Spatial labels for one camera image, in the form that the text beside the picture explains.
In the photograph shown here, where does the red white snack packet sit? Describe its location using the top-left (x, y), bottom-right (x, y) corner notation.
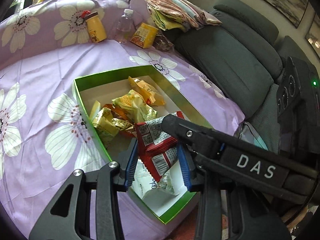
top-left (135, 117), bottom-right (177, 182)

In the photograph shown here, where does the yellow snack packet pile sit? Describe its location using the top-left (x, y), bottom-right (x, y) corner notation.
top-left (92, 107), bottom-right (133, 148)

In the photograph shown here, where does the yellow green snack packet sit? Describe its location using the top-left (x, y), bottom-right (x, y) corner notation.
top-left (112, 89), bottom-right (157, 123)

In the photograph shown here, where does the orange yellow snack packet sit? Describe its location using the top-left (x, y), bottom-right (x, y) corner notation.
top-left (128, 76), bottom-right (165, 106)

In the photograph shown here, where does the person right hand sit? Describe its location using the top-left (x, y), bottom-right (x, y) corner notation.
top-left (281, 205), bottom-right (313, 233)

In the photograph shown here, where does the white barcode snack packet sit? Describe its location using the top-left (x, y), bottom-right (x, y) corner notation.
top-left (131, 159), bottom-right (180, 199)

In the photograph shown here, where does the dark grey sofa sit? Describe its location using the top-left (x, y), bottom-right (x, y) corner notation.
top-left (174, 0), bottom-right (312, 152)

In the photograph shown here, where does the green white cardboard box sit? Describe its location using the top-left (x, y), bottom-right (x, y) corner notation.
top-left (74, 65), bottom-right (215, 225)

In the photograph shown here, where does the purple floral bed sheet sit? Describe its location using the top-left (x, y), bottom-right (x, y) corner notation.
top-left (1, 0), bottom-right (245, 236)

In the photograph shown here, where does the dark clear snack bag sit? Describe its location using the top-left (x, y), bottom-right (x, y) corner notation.
top-left (153, 34), bottom-right (174, 52)

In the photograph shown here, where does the yellow bear bottle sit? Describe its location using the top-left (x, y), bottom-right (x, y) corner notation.
top-left (81, 10), bottom-right (107, 43)

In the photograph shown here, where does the clear plastic water bottle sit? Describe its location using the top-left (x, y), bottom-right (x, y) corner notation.
top-left (114, 9), bottom-right (133, 44)

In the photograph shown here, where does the yellow juice carton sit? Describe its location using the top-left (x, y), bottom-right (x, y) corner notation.
top-left (130, 23), bottom-right (158, 49)

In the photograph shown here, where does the folded patterned cloth stack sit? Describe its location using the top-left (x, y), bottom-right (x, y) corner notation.
top-left (145, 0), bottom-right (222, 32)

